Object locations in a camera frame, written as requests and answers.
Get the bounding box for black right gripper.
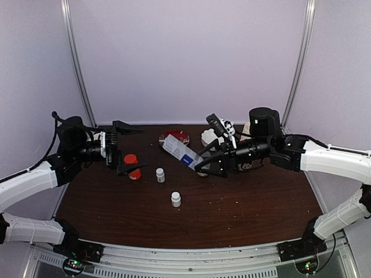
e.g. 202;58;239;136
194;137;272;179

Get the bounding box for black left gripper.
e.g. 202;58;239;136
72;120;146;176

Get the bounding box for clear plastic pill organizer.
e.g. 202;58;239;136
162;135;203;171

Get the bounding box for small white pill bottle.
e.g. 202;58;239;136
155;167;166;183

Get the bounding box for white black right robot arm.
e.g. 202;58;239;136
194;107;370;256

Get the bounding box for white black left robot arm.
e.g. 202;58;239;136
1;112;143;258

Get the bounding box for orange pill bottle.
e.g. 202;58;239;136
123;154;141;181

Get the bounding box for white scalloped bowl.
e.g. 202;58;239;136
201;129;219;147

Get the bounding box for floral mug yellow inside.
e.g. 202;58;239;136
238;163;253;172

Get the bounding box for red floral plate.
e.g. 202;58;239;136
158;130;192;150

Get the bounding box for cream ribbed ceramic mug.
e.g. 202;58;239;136
242;122;250;137

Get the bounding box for front aluminium rail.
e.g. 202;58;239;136
28;234;351;278

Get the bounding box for left aluminium frame post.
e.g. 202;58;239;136
60;0;96;127

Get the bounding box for aluminium frame post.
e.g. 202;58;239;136
281;0;316;131
60;0;96;127

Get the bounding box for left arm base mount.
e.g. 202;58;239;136
52;240;104;277

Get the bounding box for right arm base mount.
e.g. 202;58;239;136
277;239;327;276

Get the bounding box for right aluminium frame post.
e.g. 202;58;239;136
281;0;316;131

